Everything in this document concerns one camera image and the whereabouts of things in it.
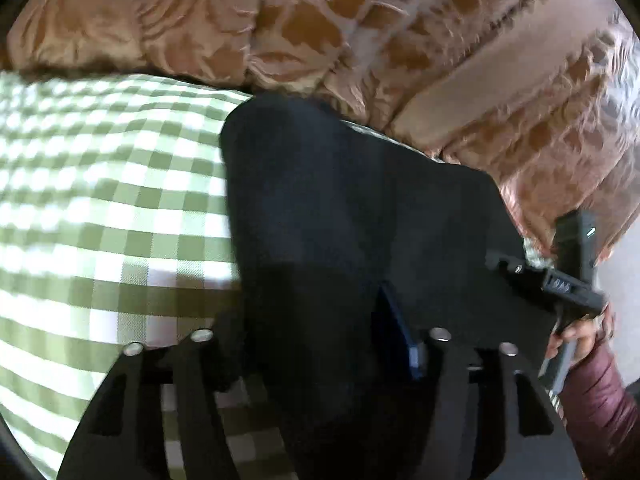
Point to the black pants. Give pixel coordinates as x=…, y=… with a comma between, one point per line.
x=322, y=217

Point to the right hand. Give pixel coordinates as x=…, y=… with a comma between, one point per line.
x=585, y=334

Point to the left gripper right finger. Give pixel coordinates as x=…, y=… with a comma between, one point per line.
x=476, y=413

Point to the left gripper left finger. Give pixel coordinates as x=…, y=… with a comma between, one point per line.
x=121, y=435

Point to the maroon jacket sleeve forearm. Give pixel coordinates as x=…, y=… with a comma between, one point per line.
x=602, y=417

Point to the green white checkered bedsheet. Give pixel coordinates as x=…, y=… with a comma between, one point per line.
x=114, y=229

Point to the brown floral curtain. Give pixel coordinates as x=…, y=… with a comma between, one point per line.
x=543, y=95

